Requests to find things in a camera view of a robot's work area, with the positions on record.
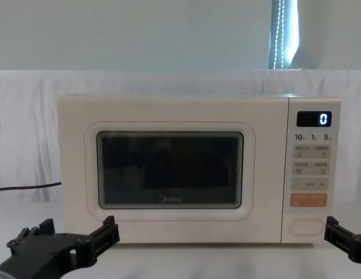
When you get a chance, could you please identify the oven control panel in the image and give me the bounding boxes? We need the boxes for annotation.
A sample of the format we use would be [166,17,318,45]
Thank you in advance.
[280,97,342,244]

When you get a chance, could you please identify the black power cable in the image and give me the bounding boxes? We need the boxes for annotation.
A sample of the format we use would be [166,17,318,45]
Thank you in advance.
[0,182,62,192]

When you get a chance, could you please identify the cream microwave oven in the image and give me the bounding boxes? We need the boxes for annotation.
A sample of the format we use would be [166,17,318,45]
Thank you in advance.
[56,93,342,249]

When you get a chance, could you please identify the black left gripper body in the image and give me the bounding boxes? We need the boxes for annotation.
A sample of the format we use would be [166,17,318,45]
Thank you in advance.
[0,232,82,277]

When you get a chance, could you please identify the white table cloth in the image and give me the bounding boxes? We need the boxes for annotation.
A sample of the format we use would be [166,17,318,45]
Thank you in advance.
[0,190,361,279]

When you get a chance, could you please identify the pale white curtain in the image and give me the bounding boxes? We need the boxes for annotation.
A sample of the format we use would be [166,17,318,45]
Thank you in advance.
[0,0,361,72]

